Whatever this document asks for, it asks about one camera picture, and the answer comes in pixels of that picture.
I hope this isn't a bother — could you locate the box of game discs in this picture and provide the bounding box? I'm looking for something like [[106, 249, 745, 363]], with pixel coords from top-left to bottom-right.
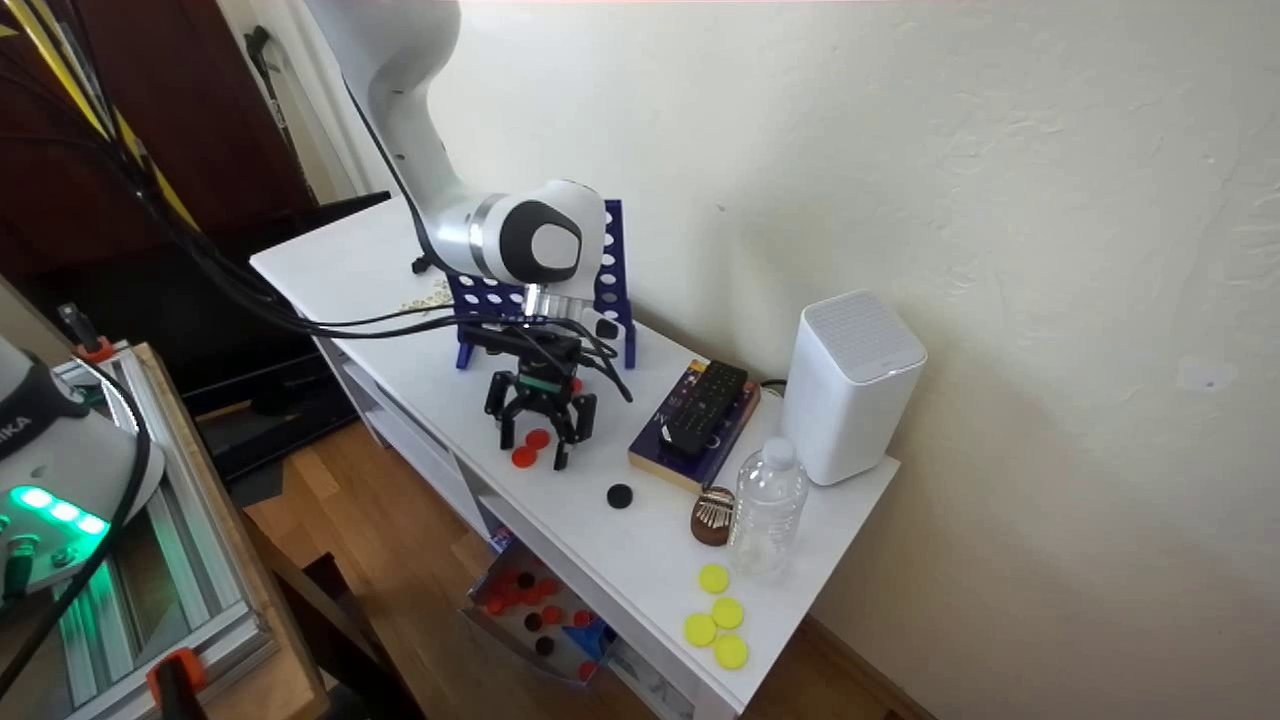
[[466, 534, 625, 692]]

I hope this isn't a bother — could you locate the white rounded box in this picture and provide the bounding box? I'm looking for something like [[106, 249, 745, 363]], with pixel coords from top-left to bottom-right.
[[776, 287, 931, 493]]

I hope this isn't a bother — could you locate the small brown cup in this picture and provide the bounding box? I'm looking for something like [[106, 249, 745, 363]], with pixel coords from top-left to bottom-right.
[[687, 485, 742, 550]]

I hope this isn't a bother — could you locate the yellow strap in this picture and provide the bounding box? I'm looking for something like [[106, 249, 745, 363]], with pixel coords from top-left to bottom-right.
[[0, 0, 203, 237]]

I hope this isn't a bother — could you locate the orange black clamp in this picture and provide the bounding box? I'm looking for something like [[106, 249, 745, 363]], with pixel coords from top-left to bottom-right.
[[54, 298, 123, 372], [140, 642, 218, 716]]

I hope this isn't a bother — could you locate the black remote control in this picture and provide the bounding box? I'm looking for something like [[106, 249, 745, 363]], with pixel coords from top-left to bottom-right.
[[655, 357, 754, 459]]

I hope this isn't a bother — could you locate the blue connect four grid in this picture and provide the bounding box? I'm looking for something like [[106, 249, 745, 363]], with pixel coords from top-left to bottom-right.
[[449, 195, 642, 376]]

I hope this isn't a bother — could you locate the aluminium frame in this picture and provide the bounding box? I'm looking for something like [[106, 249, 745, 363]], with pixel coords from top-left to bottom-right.
[[35, 335, 294, 720]]

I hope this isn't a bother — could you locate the clear plastic bottle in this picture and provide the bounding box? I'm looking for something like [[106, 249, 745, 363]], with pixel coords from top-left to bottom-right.
[[730, 437, 814, 590]]

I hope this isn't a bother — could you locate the grey device green light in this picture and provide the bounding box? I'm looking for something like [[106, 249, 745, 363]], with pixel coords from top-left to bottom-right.
[[0, 331, 173, 602]]

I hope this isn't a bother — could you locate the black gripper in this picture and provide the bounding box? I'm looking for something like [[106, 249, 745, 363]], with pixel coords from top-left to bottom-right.
[[474, 315, 607, 471]]

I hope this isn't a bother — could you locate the dark blue book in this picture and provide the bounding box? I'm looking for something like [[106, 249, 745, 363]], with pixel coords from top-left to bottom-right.
[[625, 357, 764, 494]]

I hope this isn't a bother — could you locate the dark brown cabinet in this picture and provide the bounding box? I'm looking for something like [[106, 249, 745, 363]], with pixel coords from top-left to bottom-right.
[[0, 0, 325, 290]]

